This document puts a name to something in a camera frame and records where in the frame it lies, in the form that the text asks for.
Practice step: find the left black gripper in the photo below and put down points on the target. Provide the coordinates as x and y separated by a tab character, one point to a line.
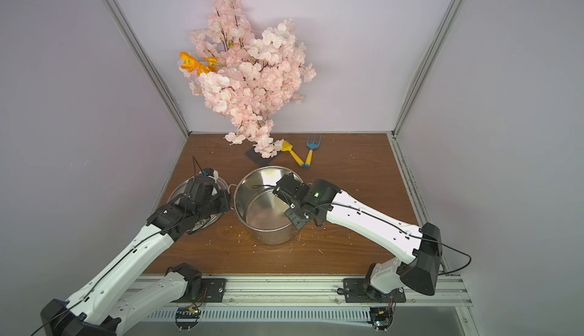
212	194

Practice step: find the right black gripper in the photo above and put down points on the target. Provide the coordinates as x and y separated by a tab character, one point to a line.
292	199

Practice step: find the steel pot lid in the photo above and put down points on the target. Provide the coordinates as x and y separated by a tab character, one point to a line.
204	223

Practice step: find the stainless steel pot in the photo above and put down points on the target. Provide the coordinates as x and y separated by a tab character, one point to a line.
261	211

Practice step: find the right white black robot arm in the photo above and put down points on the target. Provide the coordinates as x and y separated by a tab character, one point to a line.
417	250

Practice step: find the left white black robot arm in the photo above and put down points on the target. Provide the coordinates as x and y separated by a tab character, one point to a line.
101	306

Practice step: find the blue garden fork toy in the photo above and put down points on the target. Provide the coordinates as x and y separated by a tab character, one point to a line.
313	143

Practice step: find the yellow garden shovel toy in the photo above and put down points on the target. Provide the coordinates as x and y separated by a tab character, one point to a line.
288	148

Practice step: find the left small circuit board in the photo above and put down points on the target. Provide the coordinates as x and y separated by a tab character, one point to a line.
187	317

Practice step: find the small circuit board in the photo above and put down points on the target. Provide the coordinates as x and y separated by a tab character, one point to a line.
187	317
381	318

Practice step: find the pink cherry blossom branch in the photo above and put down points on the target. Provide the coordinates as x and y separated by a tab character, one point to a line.
256	75

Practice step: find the orange artificial flower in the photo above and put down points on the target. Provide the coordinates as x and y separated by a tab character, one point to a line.
191	64

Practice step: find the right small circuit board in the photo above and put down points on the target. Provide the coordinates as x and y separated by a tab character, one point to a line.
381	318

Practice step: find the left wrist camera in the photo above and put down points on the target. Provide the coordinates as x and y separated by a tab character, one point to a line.
210	173

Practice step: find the dark flower base plate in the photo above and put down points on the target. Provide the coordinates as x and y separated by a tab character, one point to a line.
257	158

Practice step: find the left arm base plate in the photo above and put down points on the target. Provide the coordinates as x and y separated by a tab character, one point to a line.
204	290

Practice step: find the aluminium mounting rail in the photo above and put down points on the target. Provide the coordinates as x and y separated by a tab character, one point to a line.
320	290

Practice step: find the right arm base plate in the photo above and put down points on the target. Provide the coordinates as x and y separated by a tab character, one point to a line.
357	290

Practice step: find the left aluminium corner post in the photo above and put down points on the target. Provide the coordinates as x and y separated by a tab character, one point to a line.
147	64

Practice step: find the aluminium corner post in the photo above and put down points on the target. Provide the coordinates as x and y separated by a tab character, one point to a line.
425	64
147	64

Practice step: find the right aluminium corner post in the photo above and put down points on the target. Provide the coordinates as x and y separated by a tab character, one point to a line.
425	64

